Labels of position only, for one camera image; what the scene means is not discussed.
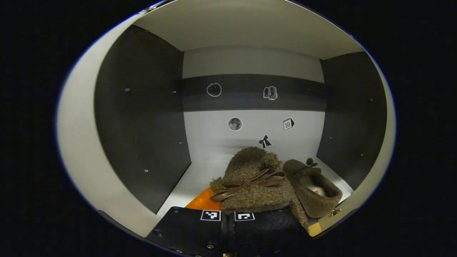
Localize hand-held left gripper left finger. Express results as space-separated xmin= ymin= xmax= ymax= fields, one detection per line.
xmin=146 ymin=187 xmax=229 ymax=257

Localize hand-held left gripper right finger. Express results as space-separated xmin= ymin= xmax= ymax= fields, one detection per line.
xmin=228 ymin=207 xmax=322 ymax=257

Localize brown fuzzy shoe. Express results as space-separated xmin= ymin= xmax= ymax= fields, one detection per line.
xmin=209 ymin=146 xmax=310 ymax=232
xmin=282 ymin=158 xmax=343 ymax=219

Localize grey shoe cabinet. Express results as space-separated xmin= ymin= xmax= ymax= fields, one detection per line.
xmin=57 ymin=0 xmax=397 ymax=238

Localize grey cabinet door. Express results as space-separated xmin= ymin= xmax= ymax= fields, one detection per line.
xmin=56 ymin=14 xmax=161 ymax=238
xmin=318 ymin=54 xmax=397 ymax=238

